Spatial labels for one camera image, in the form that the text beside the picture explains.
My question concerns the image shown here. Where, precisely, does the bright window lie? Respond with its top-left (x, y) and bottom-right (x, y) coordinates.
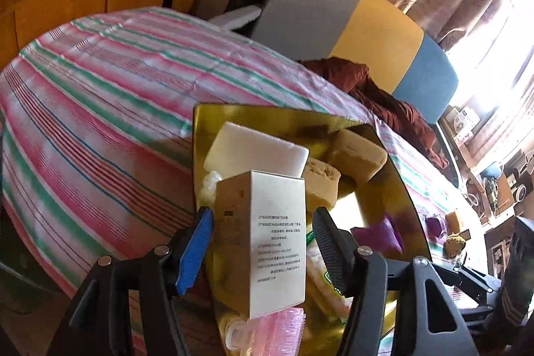
top-left (450, 0), bottom-right (534, 120)

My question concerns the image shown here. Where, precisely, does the striped pink green cloth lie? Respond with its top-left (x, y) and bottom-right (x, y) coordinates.
top-left (0, 6), bottom-right (488, 356)

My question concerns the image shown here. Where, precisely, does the white printed carton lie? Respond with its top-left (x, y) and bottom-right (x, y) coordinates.
top-left (443, 105), bottom-right (481, 142)

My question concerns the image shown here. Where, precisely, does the translucent white plastic item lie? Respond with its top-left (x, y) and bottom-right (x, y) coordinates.
top-left (197, 169), bottom-right (223, 207)

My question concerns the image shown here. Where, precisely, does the clear plastic bottle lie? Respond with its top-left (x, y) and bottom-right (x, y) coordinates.
top-left (224, 316), bottom-right (262, 353)

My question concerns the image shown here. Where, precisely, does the dark red jacket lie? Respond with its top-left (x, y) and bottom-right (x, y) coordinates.
top-left (299, 57), bottom-right (450, 170)

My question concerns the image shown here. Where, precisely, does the blue round container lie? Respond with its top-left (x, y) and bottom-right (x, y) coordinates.
top-left (479, 161), bottom-right (504, 180)

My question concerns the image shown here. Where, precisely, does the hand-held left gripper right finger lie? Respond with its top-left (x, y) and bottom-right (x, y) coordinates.
top-left (312, 207), bottom-right (478, 356)

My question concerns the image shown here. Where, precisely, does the shiny gold box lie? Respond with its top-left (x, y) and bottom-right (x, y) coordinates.
top-left (193, 103), bottom-right (432, 356)

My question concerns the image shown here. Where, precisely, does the pink ribbed plastic item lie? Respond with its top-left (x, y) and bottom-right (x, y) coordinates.
top-left (254, 306), bottom-right (308, 356)

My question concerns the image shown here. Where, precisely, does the grey yellow blue chair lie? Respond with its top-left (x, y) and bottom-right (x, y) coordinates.
top-left (208, 0), bottom-right (460, 191)

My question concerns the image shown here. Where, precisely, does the purple item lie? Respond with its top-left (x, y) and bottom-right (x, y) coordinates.
top-left (426, 214), bottom-right (448, 239)

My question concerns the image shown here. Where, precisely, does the cream cardboard carton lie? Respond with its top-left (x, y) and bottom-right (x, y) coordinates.
top-left (213, 169), bottom-right (308, 320)

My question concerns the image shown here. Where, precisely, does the green-edged cracker packet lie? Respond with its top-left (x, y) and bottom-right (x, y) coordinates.
top-left (306, 231), bottom-right (356, 318)

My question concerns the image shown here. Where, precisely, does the white rectangular bar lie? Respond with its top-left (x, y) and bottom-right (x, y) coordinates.
top-left (203, 121), bottom-right (310, 178)

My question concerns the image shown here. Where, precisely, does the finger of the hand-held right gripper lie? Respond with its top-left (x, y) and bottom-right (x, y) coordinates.
top-left (459, 305), bottom-right (500, 327)
top-left (432, 262), bottom-right (504, 301)

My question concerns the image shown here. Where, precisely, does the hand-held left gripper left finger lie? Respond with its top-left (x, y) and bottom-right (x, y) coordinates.
top-left (46, 207), bottom-right (215, 356)

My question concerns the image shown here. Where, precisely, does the wooden desk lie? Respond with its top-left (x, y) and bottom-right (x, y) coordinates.
top-left (441, 118), bottom-right (534, 224)

